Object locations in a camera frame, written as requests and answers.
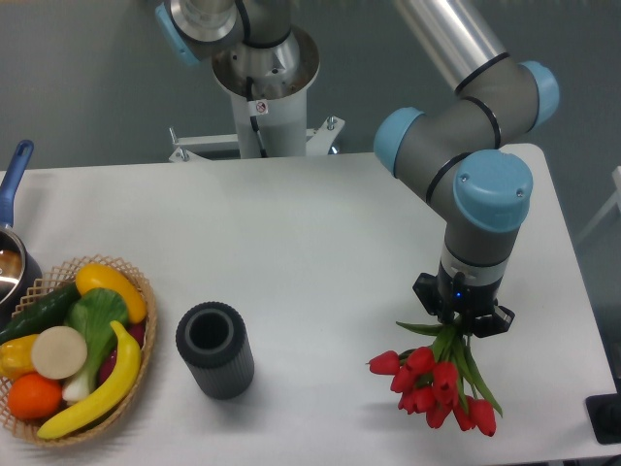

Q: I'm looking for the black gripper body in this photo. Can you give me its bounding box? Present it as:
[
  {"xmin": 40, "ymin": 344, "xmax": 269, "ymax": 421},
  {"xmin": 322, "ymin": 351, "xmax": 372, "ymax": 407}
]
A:
[{"xmin": 437, "ymin": 271, "xmax": 502, "ymax": 323}]

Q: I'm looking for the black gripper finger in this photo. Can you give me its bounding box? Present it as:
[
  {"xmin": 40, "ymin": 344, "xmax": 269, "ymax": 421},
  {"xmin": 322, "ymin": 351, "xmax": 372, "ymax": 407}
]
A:
[
  {"xmin": 469, "ymin": 305, "xmax": 514, "ymax": 339},
  {"xmin": 412, "ymin": 273, "xmax": 445, "ymax": 321}
]

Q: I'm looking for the red tulip bouquet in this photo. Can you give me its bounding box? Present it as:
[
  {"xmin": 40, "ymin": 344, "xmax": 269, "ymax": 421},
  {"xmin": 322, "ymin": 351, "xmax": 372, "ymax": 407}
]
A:
[{"xmin": 368, "ymin": 319, "xmax": 503, "ymax": 437}]

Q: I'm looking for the dark grey ribbed vase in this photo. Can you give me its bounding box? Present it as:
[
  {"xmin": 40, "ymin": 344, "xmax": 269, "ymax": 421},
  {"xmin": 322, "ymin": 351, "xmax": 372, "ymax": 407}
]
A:
[{"xmin": 176, "ymin": 301, "xmax": 255, "ymax": 400}]

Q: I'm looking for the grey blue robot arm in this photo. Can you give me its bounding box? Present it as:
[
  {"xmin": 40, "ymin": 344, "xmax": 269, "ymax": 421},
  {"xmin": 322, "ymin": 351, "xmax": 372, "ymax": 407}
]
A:
[{"xmin": 155, "ymin": 1, "xmax": 559, "ymax": 338}]

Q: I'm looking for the black device at edge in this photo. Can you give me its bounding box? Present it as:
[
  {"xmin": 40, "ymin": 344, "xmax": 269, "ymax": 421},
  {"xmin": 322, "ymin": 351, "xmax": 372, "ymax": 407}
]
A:
[{"xmin": 585, "ymin": 393, "xmax": 620, "ymax": 445}]

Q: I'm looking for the dark red vegetable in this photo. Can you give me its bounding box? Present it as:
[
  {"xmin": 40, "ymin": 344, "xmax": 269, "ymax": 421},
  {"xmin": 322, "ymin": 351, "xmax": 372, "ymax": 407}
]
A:
[{"xmin": 97, "ymin": 321, "xmax": 146, "ymax": 386}]

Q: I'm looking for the yellow banana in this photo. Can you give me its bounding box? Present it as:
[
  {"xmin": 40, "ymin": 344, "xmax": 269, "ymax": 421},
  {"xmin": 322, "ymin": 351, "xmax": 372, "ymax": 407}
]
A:
[{"xmin": 37, "ymin": 320, "xmax": 142, "ymax": 441}]

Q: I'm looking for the green bok choy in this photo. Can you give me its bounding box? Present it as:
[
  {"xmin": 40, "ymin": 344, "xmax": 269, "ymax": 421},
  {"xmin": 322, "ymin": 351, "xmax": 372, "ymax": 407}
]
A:
[{"xmin": 62, "ymin": 288, "xmax": 128, "ymax": 405}]

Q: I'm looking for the yellow lemon squash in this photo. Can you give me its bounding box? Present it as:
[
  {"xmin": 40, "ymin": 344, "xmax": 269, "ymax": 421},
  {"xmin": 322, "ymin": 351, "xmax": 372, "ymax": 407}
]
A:
[{"xmin": 75, "ymin": 263, "xmax": 147, "ymax": 324}]

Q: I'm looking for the beige round slice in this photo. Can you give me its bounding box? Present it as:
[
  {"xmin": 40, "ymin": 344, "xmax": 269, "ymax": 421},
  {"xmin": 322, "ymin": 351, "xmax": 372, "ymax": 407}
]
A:
[{"xmin": 30, "ymin": 326, "xmax": 87, "ymax": 380}]

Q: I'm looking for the green cucumber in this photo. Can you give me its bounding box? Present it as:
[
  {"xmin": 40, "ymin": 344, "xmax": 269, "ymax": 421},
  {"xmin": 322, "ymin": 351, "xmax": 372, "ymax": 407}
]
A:
[{"xmin": 1, "ymin": 283, "xmax": 81, "ymax": 344}]

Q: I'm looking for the orange fruit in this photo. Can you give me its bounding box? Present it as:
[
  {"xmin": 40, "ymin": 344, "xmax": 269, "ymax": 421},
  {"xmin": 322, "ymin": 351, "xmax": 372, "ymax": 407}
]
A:
[{"xmin": 7, "ymin": 373, "xmax": 62, "ymax": 420}]

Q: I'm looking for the yellow bell pepper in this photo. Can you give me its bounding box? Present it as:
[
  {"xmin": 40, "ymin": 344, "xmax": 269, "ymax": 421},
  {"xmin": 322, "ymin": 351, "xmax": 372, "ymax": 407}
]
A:
[{"xmin": 0, "ymin": 334, "xmax": 39, "ymax": 380}]

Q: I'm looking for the woven wicker basket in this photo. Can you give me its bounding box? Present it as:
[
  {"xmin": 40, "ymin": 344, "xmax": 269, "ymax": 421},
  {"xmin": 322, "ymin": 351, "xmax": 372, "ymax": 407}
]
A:
[{"xmin": 1, "ymin": 254, "xmax": 157, "ymax": 448}]

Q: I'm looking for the white frame at right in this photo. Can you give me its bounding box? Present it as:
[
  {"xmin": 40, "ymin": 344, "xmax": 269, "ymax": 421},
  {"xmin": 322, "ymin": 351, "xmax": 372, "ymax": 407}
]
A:
[{"xmin": 575, "ymin": 166, "xmax": 620, "ymax": 247}]

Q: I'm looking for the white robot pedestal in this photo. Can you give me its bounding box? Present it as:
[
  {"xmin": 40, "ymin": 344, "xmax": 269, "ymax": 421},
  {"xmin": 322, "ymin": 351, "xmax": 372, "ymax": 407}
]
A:
[{"xmin": 169, "ymin": 25, "xmax": 345, "ymax": 162}]

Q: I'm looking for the blue handled saucepan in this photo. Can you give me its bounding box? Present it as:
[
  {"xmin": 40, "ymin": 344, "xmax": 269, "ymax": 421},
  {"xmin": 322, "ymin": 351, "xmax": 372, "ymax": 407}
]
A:
[{"xmin": 1, "ymin": 140, "xmax": 42, "ymax": 329}]

